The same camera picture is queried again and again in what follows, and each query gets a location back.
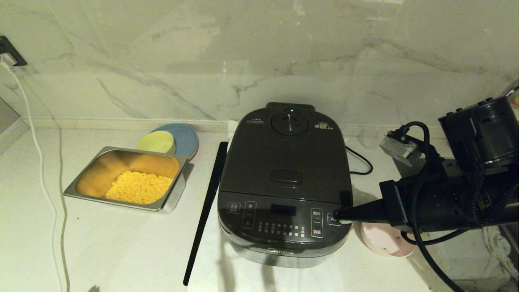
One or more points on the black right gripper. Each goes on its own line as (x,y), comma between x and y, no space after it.
(395,205)

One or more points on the pink bowl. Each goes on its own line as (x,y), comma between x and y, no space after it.
(381,243)

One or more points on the black rice cooker lid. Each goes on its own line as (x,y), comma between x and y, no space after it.
(284,158)

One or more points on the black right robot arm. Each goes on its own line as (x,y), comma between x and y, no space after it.
(482,134)

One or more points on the clear glass cup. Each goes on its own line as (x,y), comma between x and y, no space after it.
(368,138)

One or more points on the grey white dish cloth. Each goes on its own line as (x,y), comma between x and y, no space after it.
(500,253)

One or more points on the long black flat strip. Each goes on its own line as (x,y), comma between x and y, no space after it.
(204,211)

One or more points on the blue plate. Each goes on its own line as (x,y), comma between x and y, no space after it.
(187,138)

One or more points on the pale yellow plate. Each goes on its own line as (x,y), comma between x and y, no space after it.
(156,142)

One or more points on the yellow corn kernels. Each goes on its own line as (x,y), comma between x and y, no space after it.
(138,187)

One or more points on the stainless steel food pan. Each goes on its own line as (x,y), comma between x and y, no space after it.
(101,166)

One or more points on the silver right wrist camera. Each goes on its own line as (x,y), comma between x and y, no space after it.
(399,148)

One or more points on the white wall plug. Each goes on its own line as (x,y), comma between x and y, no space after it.
(7,61)

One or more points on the black wall socket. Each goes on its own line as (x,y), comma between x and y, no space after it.
(6,44)

